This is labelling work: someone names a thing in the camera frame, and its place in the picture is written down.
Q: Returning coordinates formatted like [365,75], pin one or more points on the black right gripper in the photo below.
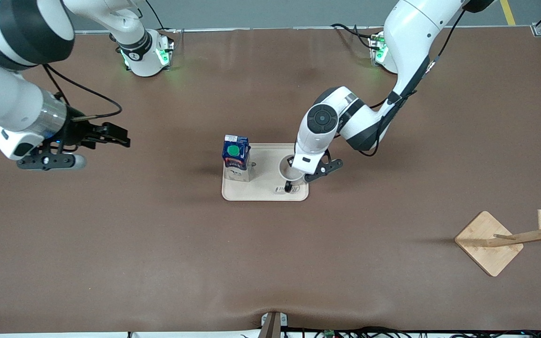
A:
[74,132]

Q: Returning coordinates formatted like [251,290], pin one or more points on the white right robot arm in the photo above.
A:
[3,94]

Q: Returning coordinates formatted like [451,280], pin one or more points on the wooden cup rack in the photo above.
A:
[486,253]

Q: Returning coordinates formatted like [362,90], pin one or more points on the brown table cover mat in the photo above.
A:
[158,244]

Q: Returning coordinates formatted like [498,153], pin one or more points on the cream rectangular tray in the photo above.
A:
[266,162]

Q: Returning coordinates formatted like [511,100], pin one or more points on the green circuit board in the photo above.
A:
[329,334]

